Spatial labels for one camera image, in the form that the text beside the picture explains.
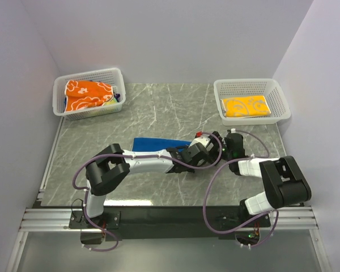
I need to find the yellow duck towel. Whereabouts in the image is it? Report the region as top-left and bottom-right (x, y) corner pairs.
(220, 95), (271, 118)

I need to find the blue towel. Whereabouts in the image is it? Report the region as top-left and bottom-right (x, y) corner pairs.
(132, 137), (191, 152)

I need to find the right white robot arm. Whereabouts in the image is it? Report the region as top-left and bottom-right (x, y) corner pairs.
(209, 129), (312, 226)

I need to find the orange towel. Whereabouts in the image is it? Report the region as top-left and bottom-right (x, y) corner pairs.
(65, 80), (118, 112)

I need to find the left white plastic basket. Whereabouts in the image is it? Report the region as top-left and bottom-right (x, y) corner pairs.
(52, 68), (126, 121)

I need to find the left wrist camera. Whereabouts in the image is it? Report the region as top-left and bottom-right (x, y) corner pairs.
(190, 131), (211, 148)

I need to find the black base beam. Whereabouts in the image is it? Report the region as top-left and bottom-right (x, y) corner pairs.
(69, 205), (257, 242)

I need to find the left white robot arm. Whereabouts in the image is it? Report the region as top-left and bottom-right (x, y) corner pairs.
(82, 135), (224, 228)

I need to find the white plastic basket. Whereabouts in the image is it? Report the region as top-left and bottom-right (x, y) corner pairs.
(52, 68), (126, 121)
(214, 78), (291, 126)

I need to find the right white plastic basket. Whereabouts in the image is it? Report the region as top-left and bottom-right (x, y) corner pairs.
(214, 78), (291, 126)

